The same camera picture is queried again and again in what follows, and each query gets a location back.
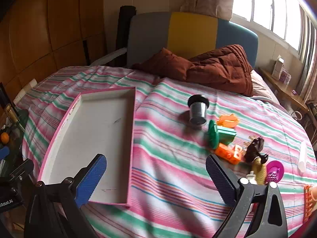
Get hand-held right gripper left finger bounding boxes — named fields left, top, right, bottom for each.
left=24, top=154, right=107, bottom=238

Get green toy press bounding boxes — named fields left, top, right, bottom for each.
left=207, top=120, right=237, bottom=150

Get yellow embossed toy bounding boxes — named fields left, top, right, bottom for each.
left=251, top=157, right=268, bottom=185

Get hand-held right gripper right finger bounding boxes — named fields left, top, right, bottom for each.
left=205, top=154, right=289, bottom=238

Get brown toy mold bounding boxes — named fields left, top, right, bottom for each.
left=244, top=134, right=269, bottom=164

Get white cable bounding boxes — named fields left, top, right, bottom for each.
left=291, top=110, right=304, bottom=122

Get pink shallow cardboard box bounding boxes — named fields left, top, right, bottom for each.
left=37, top=87, right=137, bottom=209

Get black gold bottle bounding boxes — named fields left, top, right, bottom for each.
left=0, top=83, right=20, bottom=124

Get purple box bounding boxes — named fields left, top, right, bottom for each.
left=279, top=69, right=292, bottom=85

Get small white toy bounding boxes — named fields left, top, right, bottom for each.
left=246, top=171, right=258, bottom=185

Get black rolled mat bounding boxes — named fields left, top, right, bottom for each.
left=116, top=6, right=137, bottom=67

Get wooden shelf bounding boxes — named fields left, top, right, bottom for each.
left=259, top=67, right=310, bottom=113

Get orange toy mold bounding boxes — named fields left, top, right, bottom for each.
left=216, top=113, right=240, bottom=129

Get dark side table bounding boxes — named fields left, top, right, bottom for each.
left=0, top=109, right=29, bottom=169

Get white carton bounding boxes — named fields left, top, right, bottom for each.
left=272, top=57, right=285, bottom=80

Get white rail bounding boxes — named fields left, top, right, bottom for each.
left=90, top=48, right=128, bottom=66

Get magenta toy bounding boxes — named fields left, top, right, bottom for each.
left=265, top=160, right=285, bottom=183

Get white plastic tube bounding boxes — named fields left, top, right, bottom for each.
left=298, top=141, right=308, bottom=173

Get orange linked toy cubes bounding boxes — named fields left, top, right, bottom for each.
left=214, top=142, right=244, bottom=165

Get pale pillow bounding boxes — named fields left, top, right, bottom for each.
left=250, top=70, right=280, bottom=105

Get grey cup with black rim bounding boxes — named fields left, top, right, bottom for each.
left=187, top=94, right=210, bottom=127

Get grey yellow blue headboard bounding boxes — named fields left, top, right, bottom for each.
left=127, top=12, right=259, bottom=68

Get wooden wardrobe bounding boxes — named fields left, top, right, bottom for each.
left=0, top=0, right=107, bottom=97

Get window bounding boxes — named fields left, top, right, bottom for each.
left=231, top=0, right=317, bottom=60

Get brown quilt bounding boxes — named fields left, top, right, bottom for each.
left=132, top=44, right=254, bottom=97

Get orange toy comb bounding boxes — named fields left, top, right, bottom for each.
left=303, top=185, right=317, bottom=225

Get striped bedsheet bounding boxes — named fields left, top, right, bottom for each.
left=13, top=66, right=317, bottom=238

